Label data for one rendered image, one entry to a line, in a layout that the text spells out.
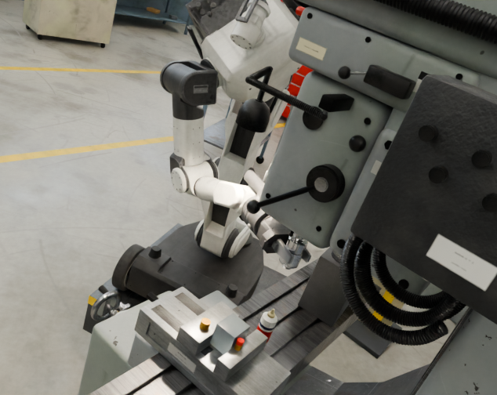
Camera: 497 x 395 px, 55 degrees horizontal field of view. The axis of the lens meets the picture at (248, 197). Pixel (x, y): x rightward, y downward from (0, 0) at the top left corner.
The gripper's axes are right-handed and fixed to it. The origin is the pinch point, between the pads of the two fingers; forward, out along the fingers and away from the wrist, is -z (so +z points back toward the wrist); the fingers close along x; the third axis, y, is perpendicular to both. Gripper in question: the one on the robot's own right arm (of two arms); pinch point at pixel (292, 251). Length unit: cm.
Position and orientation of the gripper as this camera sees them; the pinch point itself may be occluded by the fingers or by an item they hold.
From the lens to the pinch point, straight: 111.8
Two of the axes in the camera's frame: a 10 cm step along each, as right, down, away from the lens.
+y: -3.1, 8.4, 4.4
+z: -4.7, -5.4, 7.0
